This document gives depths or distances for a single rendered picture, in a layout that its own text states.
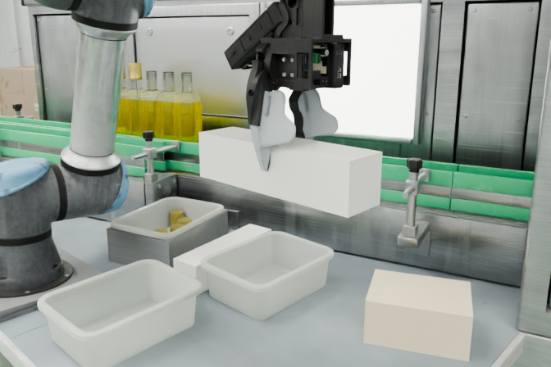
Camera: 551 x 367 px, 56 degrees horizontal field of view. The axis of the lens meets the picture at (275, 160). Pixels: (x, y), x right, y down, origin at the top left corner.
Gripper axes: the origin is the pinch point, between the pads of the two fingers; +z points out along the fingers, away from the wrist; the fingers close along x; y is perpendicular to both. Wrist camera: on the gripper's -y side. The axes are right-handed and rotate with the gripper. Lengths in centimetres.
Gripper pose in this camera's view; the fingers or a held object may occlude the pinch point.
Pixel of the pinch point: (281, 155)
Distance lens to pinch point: 62.1
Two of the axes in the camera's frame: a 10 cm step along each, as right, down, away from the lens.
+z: 0.0, 9.7, 2.4
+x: 6.8, -1.7, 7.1
